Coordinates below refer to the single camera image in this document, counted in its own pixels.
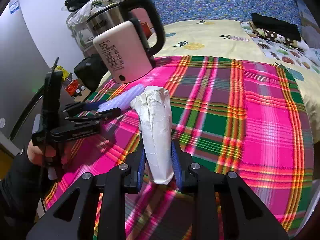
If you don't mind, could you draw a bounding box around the black suitcase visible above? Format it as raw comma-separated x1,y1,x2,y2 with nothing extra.
74,54,108,92

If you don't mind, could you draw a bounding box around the cardboard box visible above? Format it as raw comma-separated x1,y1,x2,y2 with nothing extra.
296,0,320,49

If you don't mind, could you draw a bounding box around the black folded cloth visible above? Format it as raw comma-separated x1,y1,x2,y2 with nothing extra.
251,12,301,41

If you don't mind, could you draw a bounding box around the polka dot brown cloth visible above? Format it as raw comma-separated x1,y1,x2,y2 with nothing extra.
249,21,310,50

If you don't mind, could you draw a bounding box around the fruit print sheet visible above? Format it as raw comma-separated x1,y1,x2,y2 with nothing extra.
240,22,319,74

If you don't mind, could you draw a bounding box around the pink plaid tablecloth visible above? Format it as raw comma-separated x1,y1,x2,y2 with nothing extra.
44,56,313,239

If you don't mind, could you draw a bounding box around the pineapple print fabric bundle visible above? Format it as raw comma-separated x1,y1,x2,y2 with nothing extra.
66,0,123,51

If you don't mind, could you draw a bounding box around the white paper bag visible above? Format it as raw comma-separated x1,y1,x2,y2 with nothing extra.
130,86,174,185

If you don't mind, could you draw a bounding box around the left hand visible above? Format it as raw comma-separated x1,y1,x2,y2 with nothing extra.
26,138,75,181

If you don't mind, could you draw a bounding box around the red toy box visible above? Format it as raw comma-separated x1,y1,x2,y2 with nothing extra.
65,79,91,102

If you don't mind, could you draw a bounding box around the black sleeved left forearm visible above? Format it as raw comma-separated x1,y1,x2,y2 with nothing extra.
1,147,42,239

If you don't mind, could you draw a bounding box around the pink electric kettle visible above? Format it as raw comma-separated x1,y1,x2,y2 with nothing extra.
86,0,165,84

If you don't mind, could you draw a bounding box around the yellow pineapple bed sheet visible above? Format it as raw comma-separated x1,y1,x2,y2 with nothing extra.
157,20,319,143

